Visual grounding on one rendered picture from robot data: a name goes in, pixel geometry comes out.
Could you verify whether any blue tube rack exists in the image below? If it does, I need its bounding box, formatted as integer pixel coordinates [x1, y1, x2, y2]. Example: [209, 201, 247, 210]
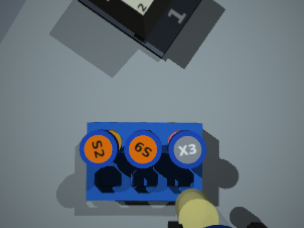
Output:
[86, 122, 202, 201]

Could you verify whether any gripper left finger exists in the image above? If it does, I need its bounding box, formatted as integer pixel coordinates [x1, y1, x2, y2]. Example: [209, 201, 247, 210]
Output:
[168, 221, 183, 228]

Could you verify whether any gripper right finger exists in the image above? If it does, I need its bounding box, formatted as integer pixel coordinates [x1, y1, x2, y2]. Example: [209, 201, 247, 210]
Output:
[247, 222, 267, 228]

